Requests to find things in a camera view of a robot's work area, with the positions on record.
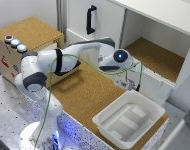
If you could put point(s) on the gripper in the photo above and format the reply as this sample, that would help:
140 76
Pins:
126 80

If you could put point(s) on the white plastic box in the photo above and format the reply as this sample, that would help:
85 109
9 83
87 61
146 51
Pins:
128 120

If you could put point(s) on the green button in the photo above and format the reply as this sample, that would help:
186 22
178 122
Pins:
21 48

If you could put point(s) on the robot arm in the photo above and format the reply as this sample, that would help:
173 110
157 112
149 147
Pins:
45 63

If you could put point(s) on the red button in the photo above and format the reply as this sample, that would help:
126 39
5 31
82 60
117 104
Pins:
8 39

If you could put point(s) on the blue button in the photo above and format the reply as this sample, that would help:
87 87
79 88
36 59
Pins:
15 42

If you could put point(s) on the white cabinet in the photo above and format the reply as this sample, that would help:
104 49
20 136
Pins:
161 13

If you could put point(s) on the white sliding door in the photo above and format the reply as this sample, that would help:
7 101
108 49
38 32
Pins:
106 20

